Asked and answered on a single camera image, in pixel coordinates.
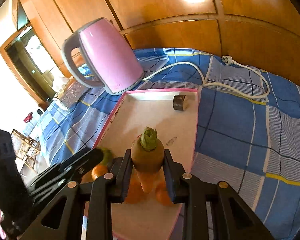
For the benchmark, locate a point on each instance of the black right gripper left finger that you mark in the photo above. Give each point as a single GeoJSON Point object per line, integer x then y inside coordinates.
{"type": "Point", "coordinates": [62, 218]}

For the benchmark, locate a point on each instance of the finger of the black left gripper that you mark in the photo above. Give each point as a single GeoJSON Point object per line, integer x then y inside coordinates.
{"type": "Point", "coordinates": [52, 180]}

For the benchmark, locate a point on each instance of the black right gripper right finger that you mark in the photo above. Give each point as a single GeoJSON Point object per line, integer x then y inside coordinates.
{"type": "Point", "coordinates": [217, 207]}

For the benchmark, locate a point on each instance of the small orange mandarin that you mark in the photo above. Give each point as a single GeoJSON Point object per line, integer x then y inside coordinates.
{"type": "Point", "coordinates": [98, 171]}

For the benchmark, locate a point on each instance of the orange carrot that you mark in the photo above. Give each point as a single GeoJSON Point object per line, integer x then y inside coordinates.
{"type": "Point", "coordinates": [147, 154]}

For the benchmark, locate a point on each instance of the large orange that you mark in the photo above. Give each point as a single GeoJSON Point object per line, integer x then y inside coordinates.
{"type": "Point", "coordinates": [163, 192]}
{"type": "Point", "coordinates": [135, 192]}

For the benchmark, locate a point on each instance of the wicker chair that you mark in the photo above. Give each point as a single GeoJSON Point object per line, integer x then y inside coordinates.
{"type": "Point", "coordinates": [26, 150]}

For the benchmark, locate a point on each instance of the blue checkered tablecloth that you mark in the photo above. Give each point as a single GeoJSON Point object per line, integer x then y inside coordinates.
{"type": "Point", "coordinates": [252, 144]}

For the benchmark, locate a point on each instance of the wooden framed doorway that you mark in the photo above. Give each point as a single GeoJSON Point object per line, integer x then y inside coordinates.
{"type": "Point", "coordinates": [33, 66]}

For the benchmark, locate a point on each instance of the pink white tray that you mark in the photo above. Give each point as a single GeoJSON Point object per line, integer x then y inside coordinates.
{"type": "Point", "coordinates": [149, 122]}

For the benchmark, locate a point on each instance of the pink electric kettle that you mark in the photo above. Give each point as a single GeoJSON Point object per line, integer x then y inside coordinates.
{"type": "Point", "coordinates": [107, 55]}

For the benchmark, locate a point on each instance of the wooden wardrobe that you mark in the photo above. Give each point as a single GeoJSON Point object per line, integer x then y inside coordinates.
{"type": "Point", "coordinates": [261, 33]}

